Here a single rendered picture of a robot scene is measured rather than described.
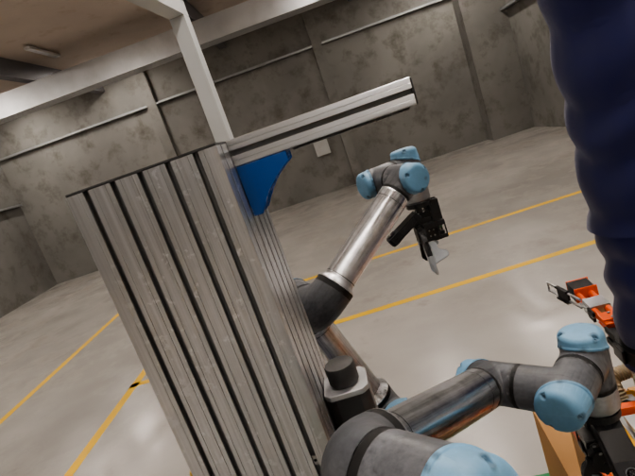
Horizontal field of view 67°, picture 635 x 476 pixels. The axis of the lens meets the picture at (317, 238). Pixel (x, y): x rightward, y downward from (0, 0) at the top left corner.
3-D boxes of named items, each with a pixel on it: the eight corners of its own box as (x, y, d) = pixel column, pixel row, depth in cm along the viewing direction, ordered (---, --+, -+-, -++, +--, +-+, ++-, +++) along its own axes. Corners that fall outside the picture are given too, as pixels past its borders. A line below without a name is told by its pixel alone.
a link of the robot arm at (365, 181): (370, 172, 121) (405, 158, 125) (350, 174, 131) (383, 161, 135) (380, 201, 122) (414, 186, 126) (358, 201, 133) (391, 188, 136)
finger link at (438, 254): (454, 266, 130) (442, 236, 133) (434, 273, 130) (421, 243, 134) (454, 269, 132) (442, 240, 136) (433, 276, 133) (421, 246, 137)
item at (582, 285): (599, 297, 164) (596, 284, 163) (576, 303, 166) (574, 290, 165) (590, 288, 172) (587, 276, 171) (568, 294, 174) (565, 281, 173)
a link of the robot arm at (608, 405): (626, 393, 80) (574, 403, 82) (630, 416, 81) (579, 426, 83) (605, 369, 88) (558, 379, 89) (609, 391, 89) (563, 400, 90)
